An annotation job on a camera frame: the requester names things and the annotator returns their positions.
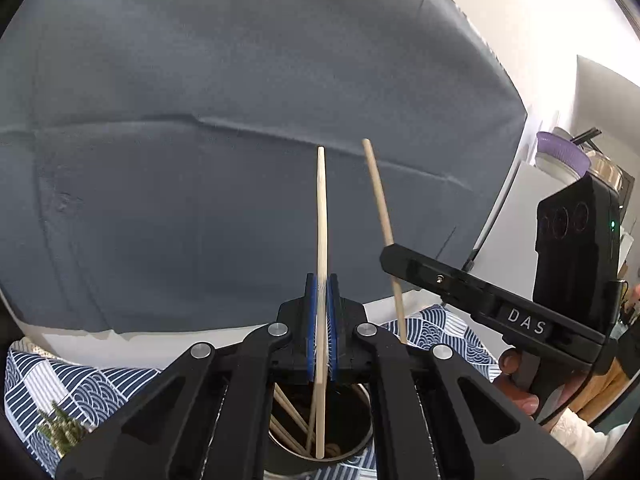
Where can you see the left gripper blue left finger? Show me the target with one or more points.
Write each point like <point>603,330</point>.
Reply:
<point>205,416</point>

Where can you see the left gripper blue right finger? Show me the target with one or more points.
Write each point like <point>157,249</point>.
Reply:
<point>434,415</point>

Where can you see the wooden chopstick two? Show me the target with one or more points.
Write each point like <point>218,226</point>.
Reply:
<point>277,429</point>

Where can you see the wooden chopstick four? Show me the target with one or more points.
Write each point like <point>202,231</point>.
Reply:
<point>321,374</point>

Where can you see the wooden chopstick seven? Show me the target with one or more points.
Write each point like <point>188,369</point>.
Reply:
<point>387,232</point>

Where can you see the wooden chopstick one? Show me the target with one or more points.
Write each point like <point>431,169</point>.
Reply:
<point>289,408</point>

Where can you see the yellow cloth on floor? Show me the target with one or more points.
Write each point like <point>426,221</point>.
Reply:
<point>600,393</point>

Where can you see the small potted succulent plant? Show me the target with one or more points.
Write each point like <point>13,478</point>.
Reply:
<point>62,431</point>

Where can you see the steel pot on fridge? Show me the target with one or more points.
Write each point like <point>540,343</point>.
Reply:
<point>609,173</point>

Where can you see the blue white patterned tablecloth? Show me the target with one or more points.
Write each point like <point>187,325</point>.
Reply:
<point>36,379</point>

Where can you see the purple colander bowl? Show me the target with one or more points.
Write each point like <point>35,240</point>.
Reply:
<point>562,150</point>

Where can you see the black chopsticks in colander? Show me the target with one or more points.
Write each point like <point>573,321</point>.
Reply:
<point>586,136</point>

